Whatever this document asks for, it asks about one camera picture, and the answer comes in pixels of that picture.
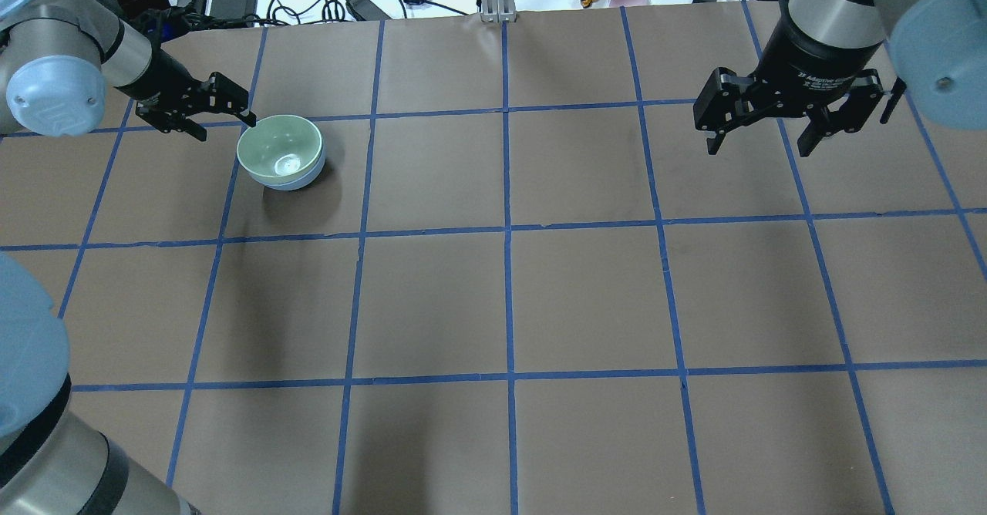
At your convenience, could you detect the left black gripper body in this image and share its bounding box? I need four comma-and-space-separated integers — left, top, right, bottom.
127, 47, 205, 119

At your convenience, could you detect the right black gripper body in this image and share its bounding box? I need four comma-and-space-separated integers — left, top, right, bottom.
752, 19, 884, 118

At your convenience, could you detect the green bowl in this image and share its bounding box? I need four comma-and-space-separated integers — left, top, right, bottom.
236, 114, 325, 177

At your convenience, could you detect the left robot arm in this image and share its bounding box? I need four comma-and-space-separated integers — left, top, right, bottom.
1, 0, 257, 514

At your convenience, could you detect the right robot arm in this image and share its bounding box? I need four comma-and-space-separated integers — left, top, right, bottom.
693, 0, 986, 157

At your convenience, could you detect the blue bowl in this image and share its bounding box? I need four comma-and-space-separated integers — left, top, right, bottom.
250, 154, 325, 191

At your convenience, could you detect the black power adapter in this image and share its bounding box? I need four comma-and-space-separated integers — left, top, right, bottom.
345, 0, 392, 21

